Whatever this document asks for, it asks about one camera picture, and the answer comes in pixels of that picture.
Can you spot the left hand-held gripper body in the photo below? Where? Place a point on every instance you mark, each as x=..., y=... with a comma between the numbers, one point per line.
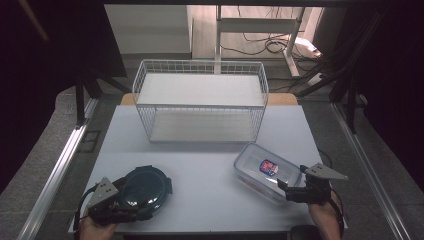
x=103, y=193

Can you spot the person's right hand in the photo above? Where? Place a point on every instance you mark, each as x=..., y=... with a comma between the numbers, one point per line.
x=325, y=215

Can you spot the wooden board under table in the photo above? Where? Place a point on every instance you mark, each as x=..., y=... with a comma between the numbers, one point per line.
x=283, y=99

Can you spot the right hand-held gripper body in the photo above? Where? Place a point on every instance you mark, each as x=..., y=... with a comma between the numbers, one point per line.
x=316, y=191

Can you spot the dark curtain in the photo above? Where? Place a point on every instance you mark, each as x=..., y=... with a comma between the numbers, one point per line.
x=36, y=83
x=400, y=83

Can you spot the white metal frame stand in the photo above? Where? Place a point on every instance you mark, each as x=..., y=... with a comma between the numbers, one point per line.
x=256, y=25

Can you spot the round dark lidded food container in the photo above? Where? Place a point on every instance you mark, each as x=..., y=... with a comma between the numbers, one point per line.
x=145, y=188

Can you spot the black metal stand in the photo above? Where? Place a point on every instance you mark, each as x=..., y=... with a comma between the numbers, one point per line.
x=80, y=100
x=350, y=100

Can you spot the white cabinet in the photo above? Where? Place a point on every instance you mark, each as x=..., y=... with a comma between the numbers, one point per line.
x=146, y=30

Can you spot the white power strip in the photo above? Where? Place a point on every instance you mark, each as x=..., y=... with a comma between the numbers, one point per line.
x=316, y=79

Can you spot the person's left hand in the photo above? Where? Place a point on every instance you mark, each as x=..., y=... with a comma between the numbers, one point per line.
x=95, y=231

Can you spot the clear rectangular lidded food container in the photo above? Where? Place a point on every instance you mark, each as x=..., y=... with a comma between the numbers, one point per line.
x=260, y=170

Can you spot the aluminium rail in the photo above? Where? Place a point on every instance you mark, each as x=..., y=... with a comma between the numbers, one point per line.
x=53, y=181
x=370, y=170

